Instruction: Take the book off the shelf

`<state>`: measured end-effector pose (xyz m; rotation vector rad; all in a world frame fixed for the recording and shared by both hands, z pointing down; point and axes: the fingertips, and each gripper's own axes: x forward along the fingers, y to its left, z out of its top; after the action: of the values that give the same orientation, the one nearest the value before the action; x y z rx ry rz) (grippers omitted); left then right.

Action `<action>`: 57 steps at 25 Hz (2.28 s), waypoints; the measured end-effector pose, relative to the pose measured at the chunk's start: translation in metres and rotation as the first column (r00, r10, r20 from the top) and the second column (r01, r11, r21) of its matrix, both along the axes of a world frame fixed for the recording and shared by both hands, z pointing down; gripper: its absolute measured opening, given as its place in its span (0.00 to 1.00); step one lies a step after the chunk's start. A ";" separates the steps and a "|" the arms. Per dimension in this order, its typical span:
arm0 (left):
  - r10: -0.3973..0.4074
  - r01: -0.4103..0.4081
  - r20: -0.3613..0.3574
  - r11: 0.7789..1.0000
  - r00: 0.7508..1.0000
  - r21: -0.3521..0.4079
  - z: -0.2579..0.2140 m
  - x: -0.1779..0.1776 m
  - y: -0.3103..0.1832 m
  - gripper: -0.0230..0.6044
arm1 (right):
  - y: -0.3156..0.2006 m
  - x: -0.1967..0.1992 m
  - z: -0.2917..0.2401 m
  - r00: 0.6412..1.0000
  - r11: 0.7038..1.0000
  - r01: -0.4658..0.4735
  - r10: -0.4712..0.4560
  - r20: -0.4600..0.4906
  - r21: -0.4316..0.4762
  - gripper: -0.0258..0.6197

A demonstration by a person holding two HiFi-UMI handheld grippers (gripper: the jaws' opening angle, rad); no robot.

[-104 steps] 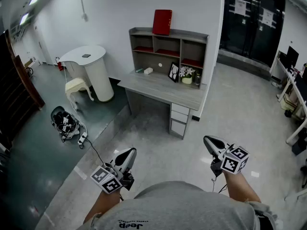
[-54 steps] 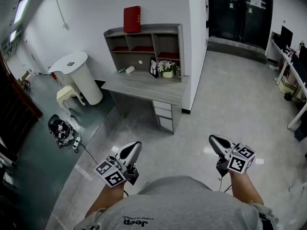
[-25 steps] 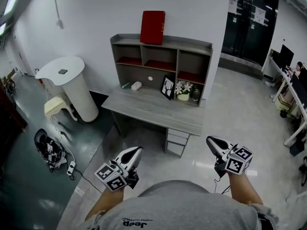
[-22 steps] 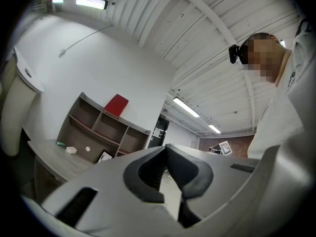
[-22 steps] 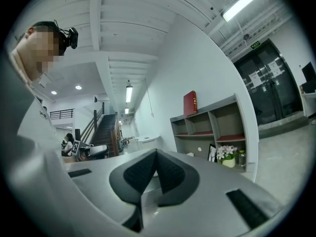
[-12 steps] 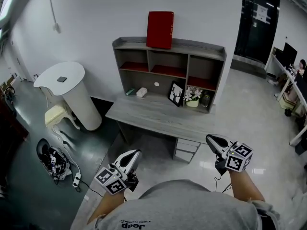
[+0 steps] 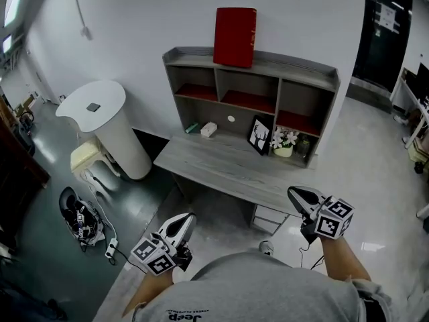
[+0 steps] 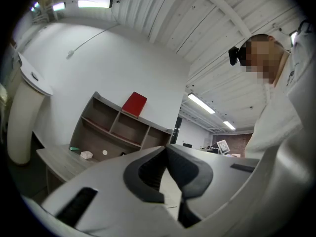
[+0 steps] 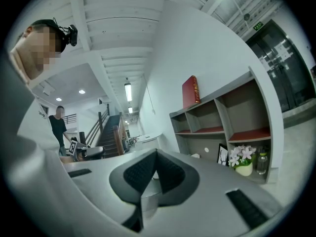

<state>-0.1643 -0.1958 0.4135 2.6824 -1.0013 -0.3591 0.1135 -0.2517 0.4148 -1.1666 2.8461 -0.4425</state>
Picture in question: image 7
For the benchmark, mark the white paper notice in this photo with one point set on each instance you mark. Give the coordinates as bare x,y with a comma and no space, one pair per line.
390,17

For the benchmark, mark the person's grey shirt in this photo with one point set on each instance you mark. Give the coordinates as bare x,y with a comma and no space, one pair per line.
254,290

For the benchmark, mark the black deer picture frame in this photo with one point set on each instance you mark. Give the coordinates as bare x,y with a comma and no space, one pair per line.
258,136

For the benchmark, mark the white power strip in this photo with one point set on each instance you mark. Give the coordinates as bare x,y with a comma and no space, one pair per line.
111,248

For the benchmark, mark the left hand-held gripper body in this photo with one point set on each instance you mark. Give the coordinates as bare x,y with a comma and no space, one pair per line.
169,240

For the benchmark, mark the green marker pen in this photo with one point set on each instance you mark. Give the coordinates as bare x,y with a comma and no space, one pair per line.
192,127

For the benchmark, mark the red book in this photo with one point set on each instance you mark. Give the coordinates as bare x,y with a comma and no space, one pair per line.
233,37

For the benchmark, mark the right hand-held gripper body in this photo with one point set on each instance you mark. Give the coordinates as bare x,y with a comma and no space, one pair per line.
321,216

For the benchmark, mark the white potted flowers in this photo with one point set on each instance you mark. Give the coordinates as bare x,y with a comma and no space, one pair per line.
283,143

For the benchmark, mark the grey wooden desk with hutch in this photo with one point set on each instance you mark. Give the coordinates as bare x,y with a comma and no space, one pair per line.
201,112

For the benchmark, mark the cream cushioned stool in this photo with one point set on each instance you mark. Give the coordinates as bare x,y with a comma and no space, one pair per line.
85,154

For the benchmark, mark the small black square pad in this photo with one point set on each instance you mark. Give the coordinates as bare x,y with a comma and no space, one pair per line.
93,107

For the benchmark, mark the person's left forearm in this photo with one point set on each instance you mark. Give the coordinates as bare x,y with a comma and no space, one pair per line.
151,290

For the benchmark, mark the person's shoe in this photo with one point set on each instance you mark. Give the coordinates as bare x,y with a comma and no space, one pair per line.
266,247

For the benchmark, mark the person's right forearm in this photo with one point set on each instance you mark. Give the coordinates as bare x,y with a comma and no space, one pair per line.
343,257

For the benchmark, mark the white tissue box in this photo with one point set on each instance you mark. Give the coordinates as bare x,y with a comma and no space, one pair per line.
209,129

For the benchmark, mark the black double door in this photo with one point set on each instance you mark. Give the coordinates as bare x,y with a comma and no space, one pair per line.
382,55

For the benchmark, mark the clear glass jar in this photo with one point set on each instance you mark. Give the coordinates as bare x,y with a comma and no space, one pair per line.
303,146

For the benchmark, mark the white round pedestal table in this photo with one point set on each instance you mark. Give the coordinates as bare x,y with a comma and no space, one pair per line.
110,129

